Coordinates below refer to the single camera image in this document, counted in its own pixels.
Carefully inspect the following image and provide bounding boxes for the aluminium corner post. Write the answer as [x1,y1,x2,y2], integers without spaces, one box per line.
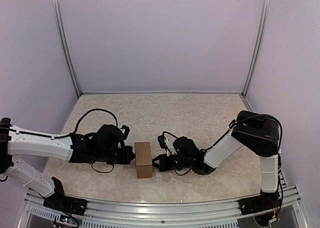
[241,0,271,99]
[51,0,82,98]

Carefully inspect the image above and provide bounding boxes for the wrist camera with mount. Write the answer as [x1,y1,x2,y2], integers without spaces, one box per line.
[157,134,177,156]
[119,125,130,140]

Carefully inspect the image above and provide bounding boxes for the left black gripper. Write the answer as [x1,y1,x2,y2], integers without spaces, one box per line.
[94,146,135,165]

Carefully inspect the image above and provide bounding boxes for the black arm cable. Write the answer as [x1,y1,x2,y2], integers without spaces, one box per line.
[161,114,283,151]
[59,109,119,140]

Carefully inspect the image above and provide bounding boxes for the right aluminium corner post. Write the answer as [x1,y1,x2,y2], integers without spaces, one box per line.
[241,0,271,99]

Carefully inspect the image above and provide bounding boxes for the left aluminium corner post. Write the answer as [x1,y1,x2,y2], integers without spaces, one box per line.
[51,0,82,98]

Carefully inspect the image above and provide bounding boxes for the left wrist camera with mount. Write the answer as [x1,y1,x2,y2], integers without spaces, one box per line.
[119,125,130,140]

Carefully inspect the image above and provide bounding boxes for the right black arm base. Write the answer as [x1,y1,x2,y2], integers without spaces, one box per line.
[238,190,283,215]

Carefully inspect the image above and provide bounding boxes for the front aluminium frame rail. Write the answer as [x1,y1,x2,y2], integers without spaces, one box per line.
[16,186,311,227]

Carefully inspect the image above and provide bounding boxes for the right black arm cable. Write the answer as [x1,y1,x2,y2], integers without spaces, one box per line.
[161,114,283,151]

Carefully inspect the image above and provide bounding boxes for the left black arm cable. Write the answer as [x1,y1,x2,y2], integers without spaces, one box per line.
[59,109,119,140]

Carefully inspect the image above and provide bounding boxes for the brown cardboard box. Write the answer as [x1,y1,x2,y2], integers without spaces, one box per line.
[134,142,153,179]

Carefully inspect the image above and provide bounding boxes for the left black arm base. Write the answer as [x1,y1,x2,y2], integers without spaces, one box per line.
[43,177,88,216]

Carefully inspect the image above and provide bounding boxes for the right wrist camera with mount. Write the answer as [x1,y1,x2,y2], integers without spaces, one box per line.
[157,134,177,156]

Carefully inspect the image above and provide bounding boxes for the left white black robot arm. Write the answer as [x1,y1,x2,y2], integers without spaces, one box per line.
[0,118,136,210]

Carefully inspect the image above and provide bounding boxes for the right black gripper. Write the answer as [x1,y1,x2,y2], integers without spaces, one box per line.
[149,154,192,172]

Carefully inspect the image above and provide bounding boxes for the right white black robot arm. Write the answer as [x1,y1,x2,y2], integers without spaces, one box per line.
[152,110,283,210]

